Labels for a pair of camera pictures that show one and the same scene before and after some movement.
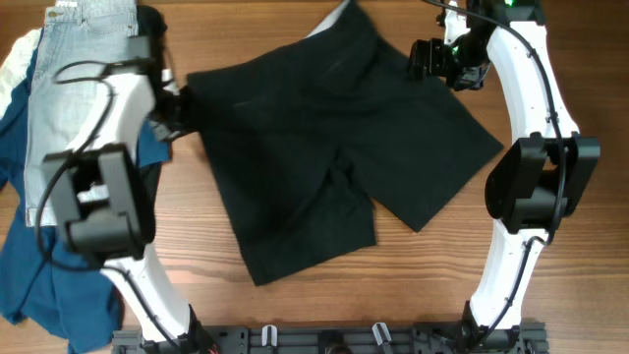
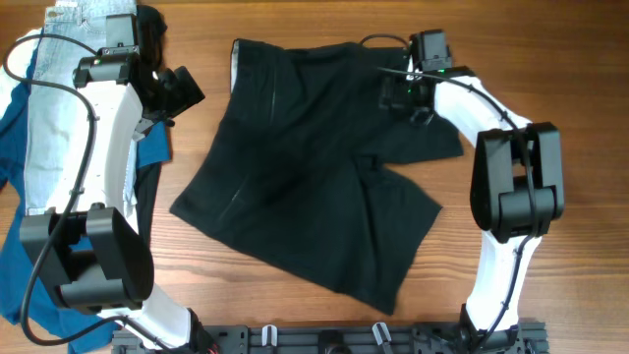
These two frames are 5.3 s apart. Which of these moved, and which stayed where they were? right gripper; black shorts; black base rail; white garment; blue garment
Moved: right gripper; black shorts
Stayed: black base rail; white garment; blue garment
